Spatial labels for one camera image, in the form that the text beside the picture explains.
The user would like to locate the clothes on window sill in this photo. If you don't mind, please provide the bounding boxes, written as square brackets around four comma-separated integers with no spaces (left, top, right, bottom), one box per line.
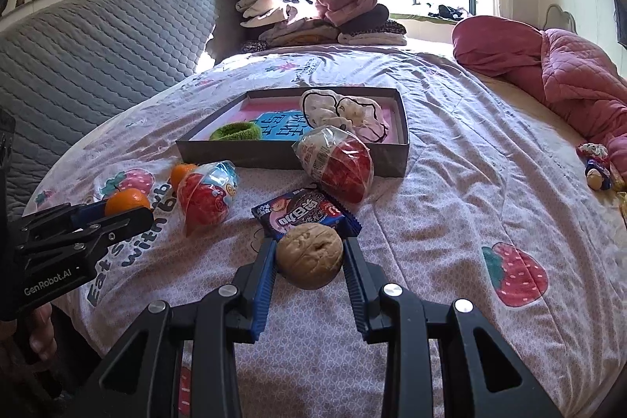
[428,4,470,22]

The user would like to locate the small doll toy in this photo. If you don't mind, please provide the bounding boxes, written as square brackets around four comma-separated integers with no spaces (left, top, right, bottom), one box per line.
[576,142,613,191]

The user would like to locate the yellow snack packet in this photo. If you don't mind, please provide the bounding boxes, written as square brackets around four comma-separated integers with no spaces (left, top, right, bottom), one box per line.
[618,192,627,225]

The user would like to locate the grey quilted headboard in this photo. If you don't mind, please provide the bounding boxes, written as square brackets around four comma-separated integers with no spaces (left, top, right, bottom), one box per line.
[1,0,245,217]

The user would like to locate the pink quilted blanket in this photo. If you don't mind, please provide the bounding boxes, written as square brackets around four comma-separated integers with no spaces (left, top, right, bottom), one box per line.
[452,16,626,176]

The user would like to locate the pile of folded clothes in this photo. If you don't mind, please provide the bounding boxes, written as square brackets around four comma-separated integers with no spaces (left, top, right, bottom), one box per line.
[235,0,407,52]

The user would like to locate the strawberry print bedspread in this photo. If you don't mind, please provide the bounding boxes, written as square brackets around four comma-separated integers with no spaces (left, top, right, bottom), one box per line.
[27,45,626,417]

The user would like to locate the blue cookie packet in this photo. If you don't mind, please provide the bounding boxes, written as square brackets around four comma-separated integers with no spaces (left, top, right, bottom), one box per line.
[251,185,362,241]

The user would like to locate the brown walnut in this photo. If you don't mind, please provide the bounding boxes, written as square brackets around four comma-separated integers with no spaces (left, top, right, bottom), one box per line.
[275,223,343,290]

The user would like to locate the orange tangerine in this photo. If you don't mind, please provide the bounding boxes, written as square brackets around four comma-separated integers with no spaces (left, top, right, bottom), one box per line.
[169,163,197,191]
[104,188,150,216]

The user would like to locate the white chair back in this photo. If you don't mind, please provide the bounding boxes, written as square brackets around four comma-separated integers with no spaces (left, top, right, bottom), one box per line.
[542,4,577,34]

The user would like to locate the grey shallow cardboard box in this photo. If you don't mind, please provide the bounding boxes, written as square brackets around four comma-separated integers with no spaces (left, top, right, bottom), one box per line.
[175,86,411,178]

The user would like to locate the left hand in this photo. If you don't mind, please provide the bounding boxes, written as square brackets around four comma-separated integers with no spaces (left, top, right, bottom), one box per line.
[29,303,57,362]

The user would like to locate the cream cloth pouch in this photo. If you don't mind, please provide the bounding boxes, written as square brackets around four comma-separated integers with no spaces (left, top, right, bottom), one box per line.
[300,89,390,143]

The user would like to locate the green fuzzy ring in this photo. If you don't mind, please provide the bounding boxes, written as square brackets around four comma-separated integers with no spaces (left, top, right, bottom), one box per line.
[208,121,264,142]

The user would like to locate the black wall television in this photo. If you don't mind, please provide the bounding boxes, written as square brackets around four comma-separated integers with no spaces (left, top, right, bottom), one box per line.
[613,0,627,49]

